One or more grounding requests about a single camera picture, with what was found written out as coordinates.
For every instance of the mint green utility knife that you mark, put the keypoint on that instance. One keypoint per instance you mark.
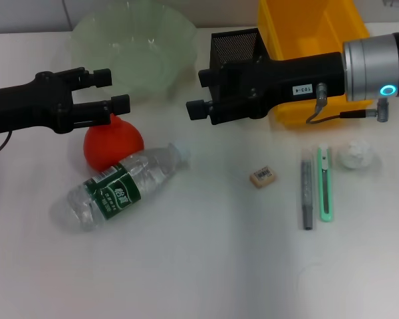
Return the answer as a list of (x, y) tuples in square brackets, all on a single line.
[(325, 186)]

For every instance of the clear green-label water bottle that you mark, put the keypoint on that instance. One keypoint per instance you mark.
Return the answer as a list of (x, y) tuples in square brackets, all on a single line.
[(119, 189)]

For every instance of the black mesh pen holder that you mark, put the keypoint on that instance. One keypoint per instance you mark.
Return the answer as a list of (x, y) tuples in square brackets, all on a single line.
[(236, 46)]

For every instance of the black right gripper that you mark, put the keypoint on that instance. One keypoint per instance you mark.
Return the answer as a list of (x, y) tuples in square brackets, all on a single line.
[(286, 86)]

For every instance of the pale green wavy fruit bowl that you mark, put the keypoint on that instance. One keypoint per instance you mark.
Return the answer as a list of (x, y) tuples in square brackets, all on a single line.
[(136, 46)]

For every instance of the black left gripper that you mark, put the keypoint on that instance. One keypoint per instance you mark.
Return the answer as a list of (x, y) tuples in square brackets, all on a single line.
[(26, 103)]

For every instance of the yellow plastic bin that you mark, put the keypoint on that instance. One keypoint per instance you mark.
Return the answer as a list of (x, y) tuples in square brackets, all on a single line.
[(306, 30)]

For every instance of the grey pen in clear sleeve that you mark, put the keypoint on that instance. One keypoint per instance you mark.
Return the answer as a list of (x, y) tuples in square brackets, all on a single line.
[(307, 192)]

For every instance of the white paper ball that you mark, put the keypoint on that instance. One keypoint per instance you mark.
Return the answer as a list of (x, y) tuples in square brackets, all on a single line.
[(356, 155)]

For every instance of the red-orange toy orange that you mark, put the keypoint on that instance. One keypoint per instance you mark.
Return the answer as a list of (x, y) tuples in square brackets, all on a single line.
[(116, 146)]

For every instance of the beige eraser with barcode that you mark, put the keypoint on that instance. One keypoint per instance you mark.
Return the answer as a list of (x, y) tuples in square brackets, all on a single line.
[(263, 177)]

